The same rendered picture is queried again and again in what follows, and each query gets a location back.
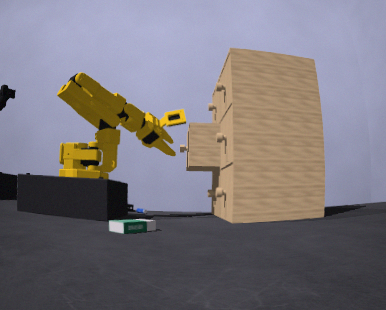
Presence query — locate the white eraser with green sleeve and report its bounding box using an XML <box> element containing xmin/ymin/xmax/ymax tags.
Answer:
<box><xmin>109</xmin><ymin>219</ymin><xmax>156</xmax><ymax>234</ymax></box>

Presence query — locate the wooden chest of drawers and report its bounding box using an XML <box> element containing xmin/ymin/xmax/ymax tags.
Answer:
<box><xmin>211</xmin><ymin>48</ymin><xmax>325</xmax><ymax>223</ymax></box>

